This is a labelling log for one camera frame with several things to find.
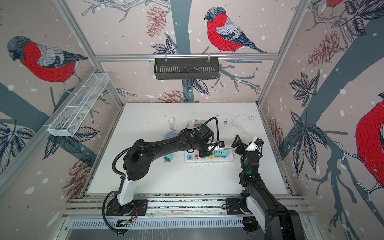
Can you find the blue square power socket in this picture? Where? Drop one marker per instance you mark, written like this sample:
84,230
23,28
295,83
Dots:
169,136

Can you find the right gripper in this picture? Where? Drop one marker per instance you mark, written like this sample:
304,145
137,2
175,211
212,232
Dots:
240,144

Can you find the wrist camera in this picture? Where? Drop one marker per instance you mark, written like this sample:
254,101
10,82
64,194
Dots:
221,145
255,145

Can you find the black wire basket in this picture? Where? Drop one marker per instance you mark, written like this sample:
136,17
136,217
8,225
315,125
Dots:
187,69

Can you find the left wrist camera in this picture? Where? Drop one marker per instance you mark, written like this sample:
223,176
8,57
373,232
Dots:
221,145

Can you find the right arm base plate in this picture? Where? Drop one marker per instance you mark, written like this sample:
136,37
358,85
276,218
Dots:
236,206

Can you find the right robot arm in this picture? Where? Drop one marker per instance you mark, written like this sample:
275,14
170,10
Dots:
276,221

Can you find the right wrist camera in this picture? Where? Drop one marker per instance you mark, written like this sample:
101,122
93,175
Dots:
255,145

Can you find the brown plug adapter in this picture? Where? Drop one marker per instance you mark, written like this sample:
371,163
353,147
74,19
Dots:
197,123

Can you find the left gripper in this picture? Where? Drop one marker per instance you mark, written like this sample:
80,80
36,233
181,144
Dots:
205,154

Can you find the white mesh shelf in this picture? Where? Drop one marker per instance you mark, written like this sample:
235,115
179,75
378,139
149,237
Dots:
71,117

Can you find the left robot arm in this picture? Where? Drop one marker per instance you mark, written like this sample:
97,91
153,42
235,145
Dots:
132,164

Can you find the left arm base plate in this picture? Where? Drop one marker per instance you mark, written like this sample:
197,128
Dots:
134,208

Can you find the teal plug adapter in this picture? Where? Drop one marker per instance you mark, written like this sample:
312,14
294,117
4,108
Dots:
225,153
168,158
217,153

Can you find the long white power strip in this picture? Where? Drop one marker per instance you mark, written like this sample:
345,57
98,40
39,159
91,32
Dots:
194,158

